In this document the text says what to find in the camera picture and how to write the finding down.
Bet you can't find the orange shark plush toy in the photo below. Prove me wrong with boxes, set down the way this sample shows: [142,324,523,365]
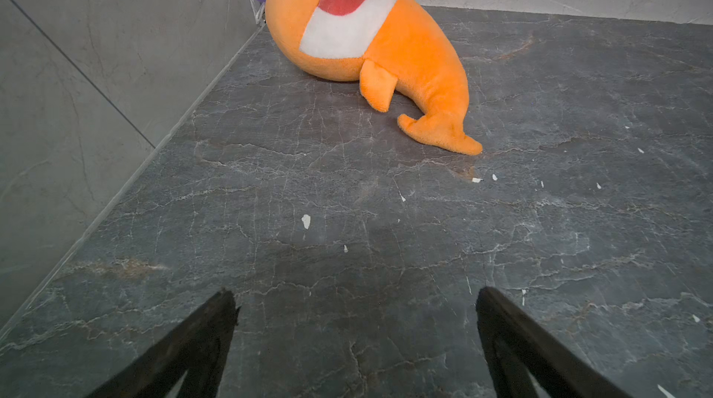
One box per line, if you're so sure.
[263,0,483,156]

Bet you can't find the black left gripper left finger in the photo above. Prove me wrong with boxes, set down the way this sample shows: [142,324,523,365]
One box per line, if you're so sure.
[89,288,241,397]

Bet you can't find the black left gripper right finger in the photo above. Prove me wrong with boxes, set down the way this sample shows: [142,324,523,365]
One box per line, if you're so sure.
[475,287,629,397]

